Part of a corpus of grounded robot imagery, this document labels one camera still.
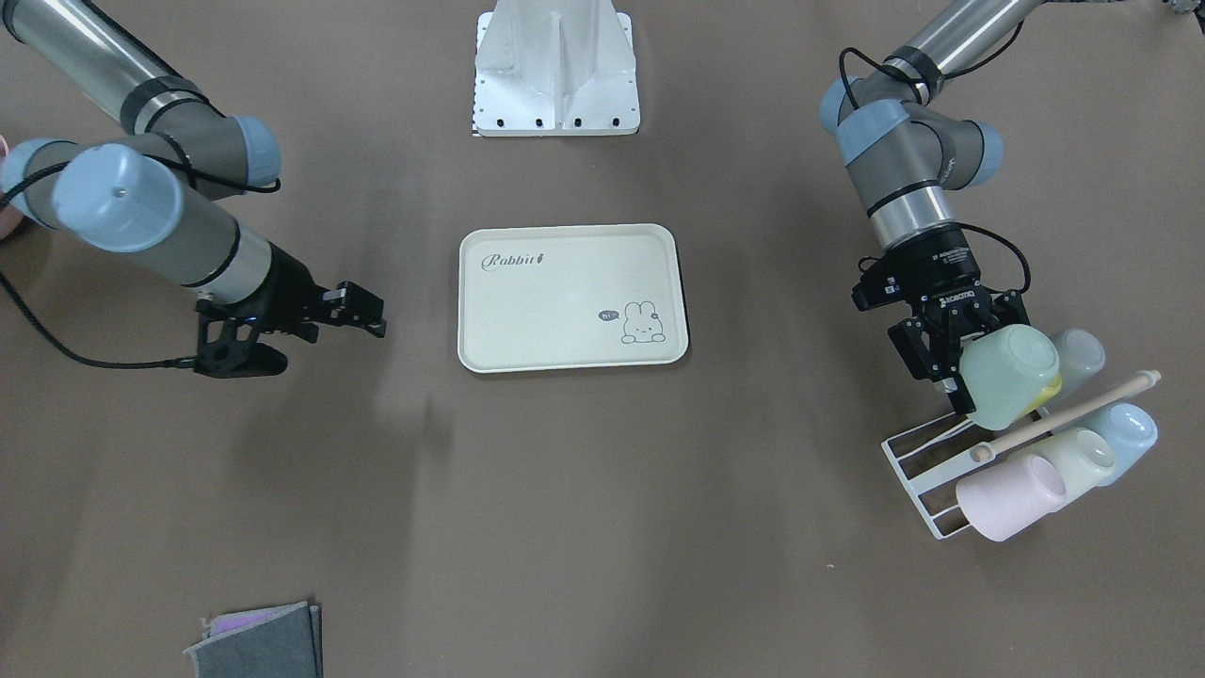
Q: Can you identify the pink bowl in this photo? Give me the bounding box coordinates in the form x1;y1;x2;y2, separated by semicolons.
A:
0;135;25;240

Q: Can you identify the mint green cup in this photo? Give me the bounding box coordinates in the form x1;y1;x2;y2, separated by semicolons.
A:
959;325;1059;430

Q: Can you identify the grey cup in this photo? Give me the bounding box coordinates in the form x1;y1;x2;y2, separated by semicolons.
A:
1050;328;1106;393

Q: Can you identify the folded grey cloth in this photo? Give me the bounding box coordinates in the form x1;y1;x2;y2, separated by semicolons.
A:
184;601;324;677

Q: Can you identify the white wire cup rack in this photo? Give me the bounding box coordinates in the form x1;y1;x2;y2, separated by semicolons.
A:
878;412;991;540

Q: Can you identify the cream white cup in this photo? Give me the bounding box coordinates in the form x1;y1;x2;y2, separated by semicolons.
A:
1030;428;1117;509

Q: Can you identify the light blue cup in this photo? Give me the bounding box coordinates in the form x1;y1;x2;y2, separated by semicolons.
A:
1085;402;1159;488

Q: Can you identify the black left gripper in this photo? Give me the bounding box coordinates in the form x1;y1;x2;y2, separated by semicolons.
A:
878;220;1030;413

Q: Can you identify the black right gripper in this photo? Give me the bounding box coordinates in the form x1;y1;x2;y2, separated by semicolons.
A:
225;244;387;342

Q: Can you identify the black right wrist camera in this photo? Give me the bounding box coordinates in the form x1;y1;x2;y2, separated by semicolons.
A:
192;297;288;379

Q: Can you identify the yellow cup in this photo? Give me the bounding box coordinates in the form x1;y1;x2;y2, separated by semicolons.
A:
1027;372;1064;412

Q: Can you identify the cream rabbit print tray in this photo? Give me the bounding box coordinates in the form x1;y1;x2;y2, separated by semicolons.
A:
457;223;689;375

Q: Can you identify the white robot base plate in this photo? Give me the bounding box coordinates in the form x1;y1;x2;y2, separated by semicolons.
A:
471;1;641;137

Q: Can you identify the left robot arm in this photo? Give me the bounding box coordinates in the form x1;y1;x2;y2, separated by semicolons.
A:
819;1;1036;413

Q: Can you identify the pink cup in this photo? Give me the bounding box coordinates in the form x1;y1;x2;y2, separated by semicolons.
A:
956;454;1066;541

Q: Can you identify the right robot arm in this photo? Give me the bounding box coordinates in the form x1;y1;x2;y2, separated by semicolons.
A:
2;1;386;342

